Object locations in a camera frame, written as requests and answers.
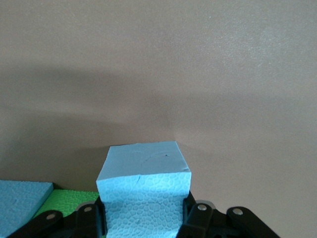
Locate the light blue foam block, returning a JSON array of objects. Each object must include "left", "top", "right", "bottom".
[
  {"left": 0, "top": 179, "right": 54, "bottom": 238},
  {"left": 96, "top": 140, "right": 193, "bottom": 238}
]

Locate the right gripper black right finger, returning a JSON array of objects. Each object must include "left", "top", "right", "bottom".
[{"left": 177, "top": 192, "right": 282, "bottom": 238}]

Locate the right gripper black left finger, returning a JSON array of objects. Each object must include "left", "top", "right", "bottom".
[{"left": 11, "top": 198, "right": 109, "bottom": 238}]

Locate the brown table mat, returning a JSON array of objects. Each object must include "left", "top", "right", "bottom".
[{"left": 0, "top": 0, "right": 317, "bottom": 238}]

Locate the green foam block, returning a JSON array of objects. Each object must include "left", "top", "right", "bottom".
[{"left": 33, "top": 189, "right": 101, "bottom": 219}]

